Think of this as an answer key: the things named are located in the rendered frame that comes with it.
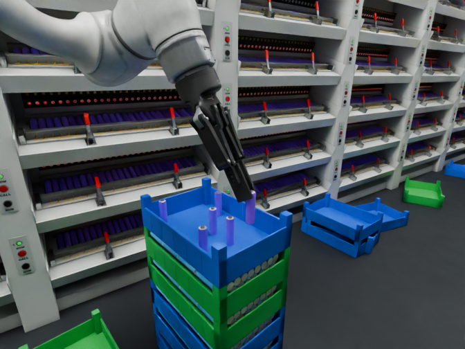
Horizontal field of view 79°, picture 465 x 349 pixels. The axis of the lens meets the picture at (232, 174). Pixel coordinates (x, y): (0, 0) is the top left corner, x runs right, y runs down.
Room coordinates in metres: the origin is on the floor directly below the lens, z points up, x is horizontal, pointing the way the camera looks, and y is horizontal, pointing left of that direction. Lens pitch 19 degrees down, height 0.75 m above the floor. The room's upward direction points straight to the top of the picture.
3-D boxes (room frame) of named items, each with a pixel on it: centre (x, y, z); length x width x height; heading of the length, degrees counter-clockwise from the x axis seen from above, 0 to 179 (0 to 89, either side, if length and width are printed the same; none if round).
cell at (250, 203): (0.49, -0.03, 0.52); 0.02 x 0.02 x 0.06
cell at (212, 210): (0.58, 0.04, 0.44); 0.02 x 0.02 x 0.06
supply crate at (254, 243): (0.58, 0.05, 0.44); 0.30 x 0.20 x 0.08; 41
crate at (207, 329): (0.58, 0.05, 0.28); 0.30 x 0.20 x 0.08; 41
